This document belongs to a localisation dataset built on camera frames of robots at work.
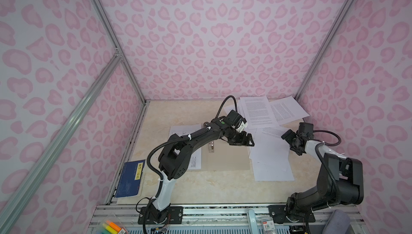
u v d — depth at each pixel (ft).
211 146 3.12
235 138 2.50
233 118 2.36
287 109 3.75
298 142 2.31
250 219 2.26
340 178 1.53
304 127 2.42
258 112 3.73
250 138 2.53
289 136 2.82
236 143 2.52
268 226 2.24
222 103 2.45
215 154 3.04
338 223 2.24
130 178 2.74
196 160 2.96
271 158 2.99
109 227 2.29
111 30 2.72
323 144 1.95
